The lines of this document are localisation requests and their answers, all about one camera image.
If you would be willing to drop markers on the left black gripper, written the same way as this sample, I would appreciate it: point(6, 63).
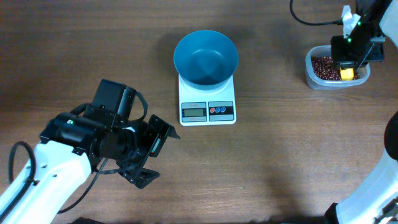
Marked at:
point(149, 149)

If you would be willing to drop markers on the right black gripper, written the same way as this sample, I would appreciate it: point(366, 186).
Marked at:
point(345, 64)

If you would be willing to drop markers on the yellow measuring scoop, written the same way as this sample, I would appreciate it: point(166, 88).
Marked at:
point(347, 74)

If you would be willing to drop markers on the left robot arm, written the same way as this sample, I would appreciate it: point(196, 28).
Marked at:
point(93, 139)

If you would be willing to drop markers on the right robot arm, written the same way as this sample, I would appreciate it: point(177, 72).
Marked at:
point(375, 200)

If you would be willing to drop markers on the white digital kitchen scale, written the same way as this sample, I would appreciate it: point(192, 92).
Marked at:
point(206, 105)

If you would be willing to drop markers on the blue plastic bowl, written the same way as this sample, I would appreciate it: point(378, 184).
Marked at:
point(206, 59)

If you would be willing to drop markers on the red beans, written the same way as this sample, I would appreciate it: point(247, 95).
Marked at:
point(326, 69)

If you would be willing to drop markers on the clear plastic container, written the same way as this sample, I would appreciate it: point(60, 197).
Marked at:
point(318, 84)

